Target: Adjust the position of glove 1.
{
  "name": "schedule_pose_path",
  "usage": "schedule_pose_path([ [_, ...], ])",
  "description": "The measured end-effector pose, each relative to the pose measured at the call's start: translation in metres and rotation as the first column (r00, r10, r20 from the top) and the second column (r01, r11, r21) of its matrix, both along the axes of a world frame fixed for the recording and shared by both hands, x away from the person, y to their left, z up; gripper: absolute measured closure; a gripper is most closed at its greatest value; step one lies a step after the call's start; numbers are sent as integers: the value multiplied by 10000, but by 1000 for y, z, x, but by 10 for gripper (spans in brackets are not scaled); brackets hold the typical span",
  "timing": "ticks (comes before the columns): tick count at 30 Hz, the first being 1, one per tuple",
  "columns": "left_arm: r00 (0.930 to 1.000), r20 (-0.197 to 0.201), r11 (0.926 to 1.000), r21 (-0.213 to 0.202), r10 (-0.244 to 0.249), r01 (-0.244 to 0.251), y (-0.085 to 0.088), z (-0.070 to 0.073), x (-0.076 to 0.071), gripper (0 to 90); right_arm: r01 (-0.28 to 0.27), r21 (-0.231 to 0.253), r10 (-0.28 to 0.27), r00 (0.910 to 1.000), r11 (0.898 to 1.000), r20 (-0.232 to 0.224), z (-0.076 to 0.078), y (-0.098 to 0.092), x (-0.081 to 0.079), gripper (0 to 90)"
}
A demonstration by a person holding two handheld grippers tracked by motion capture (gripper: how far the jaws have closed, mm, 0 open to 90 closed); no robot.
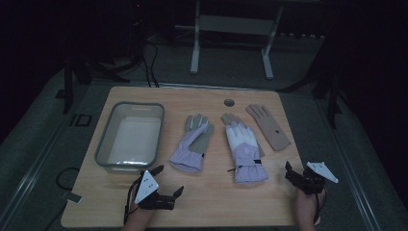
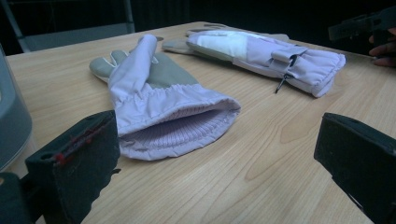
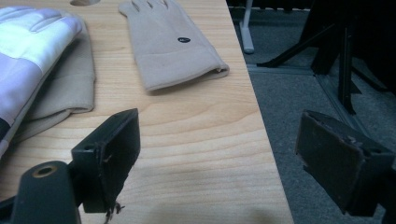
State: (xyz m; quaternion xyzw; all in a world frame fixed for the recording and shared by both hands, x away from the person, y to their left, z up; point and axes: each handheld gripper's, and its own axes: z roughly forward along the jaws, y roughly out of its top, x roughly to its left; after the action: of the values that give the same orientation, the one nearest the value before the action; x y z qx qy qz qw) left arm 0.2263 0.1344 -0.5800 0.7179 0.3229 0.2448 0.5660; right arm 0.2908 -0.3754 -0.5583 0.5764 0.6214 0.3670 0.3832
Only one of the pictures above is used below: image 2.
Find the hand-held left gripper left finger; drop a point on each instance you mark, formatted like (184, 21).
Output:
(77, 161)

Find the grey chair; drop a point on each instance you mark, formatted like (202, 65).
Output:
(71, 35)

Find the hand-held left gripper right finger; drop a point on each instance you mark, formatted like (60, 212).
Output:
(361, 155)

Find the grey plastic container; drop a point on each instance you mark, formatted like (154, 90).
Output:
(12, 118)

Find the lavender and grey winter glove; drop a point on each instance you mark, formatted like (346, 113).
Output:
(155, 105)
(264, 56)

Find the beige knit glove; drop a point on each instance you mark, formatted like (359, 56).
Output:
(274, 36)

